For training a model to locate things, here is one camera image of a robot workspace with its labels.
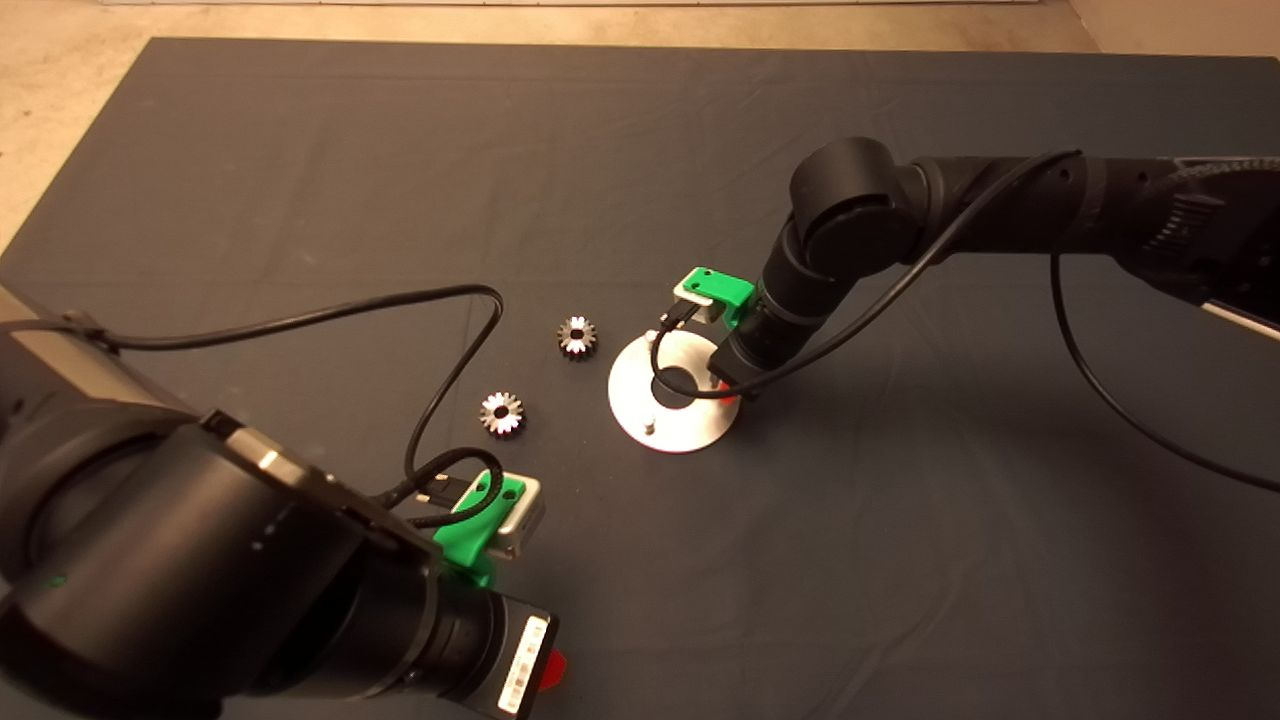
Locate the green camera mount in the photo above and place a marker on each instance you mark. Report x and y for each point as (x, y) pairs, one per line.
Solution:
(470, 530)
(728, 290)

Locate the dark grey table cloth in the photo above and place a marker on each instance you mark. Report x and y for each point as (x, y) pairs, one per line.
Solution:
(900, 550)

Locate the green left camera mount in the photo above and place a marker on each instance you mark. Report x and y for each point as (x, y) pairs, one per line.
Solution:
(470, 530)

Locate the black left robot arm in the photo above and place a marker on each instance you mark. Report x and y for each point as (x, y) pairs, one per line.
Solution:
(150, 560)

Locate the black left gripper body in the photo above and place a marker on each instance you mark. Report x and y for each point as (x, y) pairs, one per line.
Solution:
(480, 650)

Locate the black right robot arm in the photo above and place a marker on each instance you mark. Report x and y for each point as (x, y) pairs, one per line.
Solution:
(860, 210)

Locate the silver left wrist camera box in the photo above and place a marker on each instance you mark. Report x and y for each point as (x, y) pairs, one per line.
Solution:
(525, 515)

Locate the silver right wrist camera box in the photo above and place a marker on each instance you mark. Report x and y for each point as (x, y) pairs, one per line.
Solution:
(690, 293)

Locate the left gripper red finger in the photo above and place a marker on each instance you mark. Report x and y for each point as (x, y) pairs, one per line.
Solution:
(554, 670)

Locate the round metal carrier plate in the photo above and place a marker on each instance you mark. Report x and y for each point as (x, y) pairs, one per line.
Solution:
(640, 400)

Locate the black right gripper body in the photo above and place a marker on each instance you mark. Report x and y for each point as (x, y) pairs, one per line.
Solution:
(755, 350)

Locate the green right camera mount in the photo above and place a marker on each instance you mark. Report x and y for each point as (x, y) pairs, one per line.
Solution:
(728, 290)

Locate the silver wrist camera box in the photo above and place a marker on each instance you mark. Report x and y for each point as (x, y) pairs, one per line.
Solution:
(525, 515)
(690, 293)

